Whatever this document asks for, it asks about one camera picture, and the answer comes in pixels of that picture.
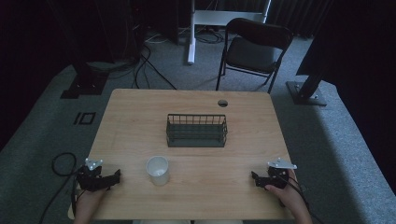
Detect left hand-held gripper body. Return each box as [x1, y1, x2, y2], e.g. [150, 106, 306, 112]
[76, 158, 106, 192]

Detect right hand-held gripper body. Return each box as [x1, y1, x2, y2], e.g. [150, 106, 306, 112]
[266, 157, 298, 190]

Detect person's right hand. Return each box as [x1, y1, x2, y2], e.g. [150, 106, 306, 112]
[264, 169, 307, 216]

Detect person's left hand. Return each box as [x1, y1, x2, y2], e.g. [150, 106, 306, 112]
[74, 187, 107, 218]

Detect translucent white plastic cup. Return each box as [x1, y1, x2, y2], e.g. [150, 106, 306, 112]
[145, 155, 171, 187]

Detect black stand with bolted base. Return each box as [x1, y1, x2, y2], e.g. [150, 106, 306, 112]
[285, 70, 328, 107]

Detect black folding chair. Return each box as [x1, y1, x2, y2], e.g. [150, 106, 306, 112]
[215, 17, 294, 95]

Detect dark curtain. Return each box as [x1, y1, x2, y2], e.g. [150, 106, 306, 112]
[266, 0, 334, 39]

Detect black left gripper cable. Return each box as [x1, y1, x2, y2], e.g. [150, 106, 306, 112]
[38, 151, 82, 224]

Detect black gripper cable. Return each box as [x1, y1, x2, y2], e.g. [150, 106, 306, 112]
[287, 175, 325, 224]
[38, 151, 82, 224]

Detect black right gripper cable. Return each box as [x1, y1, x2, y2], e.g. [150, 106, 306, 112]
[287, 175, 325, 224]

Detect black wire basket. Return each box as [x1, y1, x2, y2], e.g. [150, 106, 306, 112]
[165, 113, 229, 148]

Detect black stand with base plate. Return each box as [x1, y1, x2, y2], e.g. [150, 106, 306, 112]
[60, 61, 110, 100]

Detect black floor cables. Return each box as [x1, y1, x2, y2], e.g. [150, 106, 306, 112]
[132, 45, 177, 91]

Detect coiled black cable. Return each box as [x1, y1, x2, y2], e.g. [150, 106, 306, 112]
[194, 28, 226, 45]

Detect white desk frame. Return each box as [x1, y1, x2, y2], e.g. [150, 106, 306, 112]
[187, 0, 273, 65]

